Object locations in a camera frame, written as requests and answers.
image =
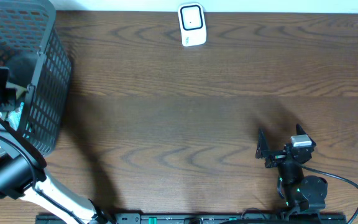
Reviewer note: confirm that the dark grey plastic basket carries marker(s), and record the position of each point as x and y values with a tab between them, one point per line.
32	51

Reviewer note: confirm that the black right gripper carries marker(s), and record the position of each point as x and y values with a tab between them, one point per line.
275	157

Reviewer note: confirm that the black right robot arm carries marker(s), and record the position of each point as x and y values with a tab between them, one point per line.
303	194

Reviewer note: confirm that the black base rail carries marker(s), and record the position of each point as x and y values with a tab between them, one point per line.
253	217

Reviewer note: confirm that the white barcode scanner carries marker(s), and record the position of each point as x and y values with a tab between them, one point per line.
192	24

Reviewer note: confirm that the teal Kleenex tissue pack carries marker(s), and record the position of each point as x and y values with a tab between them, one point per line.
14	117

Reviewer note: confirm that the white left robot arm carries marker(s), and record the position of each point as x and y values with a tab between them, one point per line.
23	175

